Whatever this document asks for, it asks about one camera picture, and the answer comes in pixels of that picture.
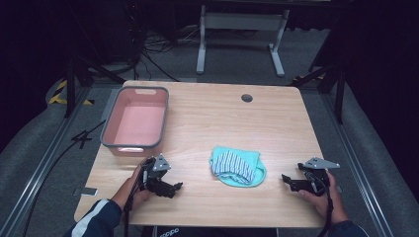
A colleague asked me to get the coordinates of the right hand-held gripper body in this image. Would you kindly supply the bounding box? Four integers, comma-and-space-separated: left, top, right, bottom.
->
297, 156, 341, 198

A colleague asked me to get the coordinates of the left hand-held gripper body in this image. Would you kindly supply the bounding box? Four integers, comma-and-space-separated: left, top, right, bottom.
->
140, 153, 173, 196

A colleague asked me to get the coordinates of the person's left hand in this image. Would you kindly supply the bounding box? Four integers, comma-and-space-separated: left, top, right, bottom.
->
123, 156, 154, 204

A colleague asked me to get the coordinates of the person's right hand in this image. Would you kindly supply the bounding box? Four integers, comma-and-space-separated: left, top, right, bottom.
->
297, 170, 350, 226

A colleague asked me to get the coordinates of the person's dark clothing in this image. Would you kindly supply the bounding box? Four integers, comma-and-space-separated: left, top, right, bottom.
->
141, 225, 280, 237

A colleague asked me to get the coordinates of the teal cloth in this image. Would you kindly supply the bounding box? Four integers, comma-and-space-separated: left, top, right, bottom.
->
209, 145, 268, 189

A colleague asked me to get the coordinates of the pink basin with grey rim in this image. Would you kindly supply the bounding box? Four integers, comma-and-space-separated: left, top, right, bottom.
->
100, 86, 170, 158

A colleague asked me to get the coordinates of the blue white striped cloth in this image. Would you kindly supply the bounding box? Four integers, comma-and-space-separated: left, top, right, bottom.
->
210, 150, 258, 185

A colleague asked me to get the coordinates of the grey tape piece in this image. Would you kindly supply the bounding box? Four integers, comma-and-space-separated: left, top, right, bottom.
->
72, 186, 99, 198

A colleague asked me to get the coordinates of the black metal stand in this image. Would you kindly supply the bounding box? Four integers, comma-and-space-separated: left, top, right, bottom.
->
63, 53, 126, 119
289, 60, 348, 125

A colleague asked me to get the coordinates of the yellow black hazard tape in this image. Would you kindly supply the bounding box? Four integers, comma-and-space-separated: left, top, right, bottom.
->
47, 79, 95, 107

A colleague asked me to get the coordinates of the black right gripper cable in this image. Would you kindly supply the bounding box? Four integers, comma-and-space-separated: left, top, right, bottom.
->
307, 174, 334, 237

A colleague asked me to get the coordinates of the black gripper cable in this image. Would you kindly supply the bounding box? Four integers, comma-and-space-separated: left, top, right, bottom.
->
123, 162, 148, 237
307, 174, 334, 237

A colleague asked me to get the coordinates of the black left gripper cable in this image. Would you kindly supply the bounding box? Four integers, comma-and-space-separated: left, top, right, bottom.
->
123, 162, 148, 237

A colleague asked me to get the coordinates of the aluminium floor rail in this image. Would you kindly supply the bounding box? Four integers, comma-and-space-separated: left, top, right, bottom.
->
0, 86, 124, 237
319, 93, 394, 237

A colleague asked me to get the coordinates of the thin black floor cable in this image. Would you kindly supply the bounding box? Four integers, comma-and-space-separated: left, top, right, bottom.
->
19, 119, 108, 237

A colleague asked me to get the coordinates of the bundle of black cables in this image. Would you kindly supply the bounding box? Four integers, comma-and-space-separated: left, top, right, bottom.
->
139, 24, 201, 83

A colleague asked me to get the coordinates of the white metal desk frame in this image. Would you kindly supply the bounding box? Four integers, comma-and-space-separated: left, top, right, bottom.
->
196, 5, 292, 78

